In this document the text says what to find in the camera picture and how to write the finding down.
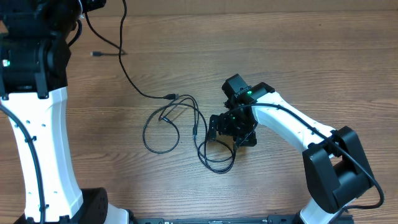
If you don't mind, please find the black USB cable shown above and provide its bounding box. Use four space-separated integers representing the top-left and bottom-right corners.
142 95 200 155
158 102 239 174
83 0 180 101

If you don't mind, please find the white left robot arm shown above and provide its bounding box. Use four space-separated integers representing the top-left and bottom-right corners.
1 0 134 223

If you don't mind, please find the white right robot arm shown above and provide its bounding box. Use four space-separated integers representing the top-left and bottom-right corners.
206 74 384 223

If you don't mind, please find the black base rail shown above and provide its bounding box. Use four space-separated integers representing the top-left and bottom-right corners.
130 215 299 224

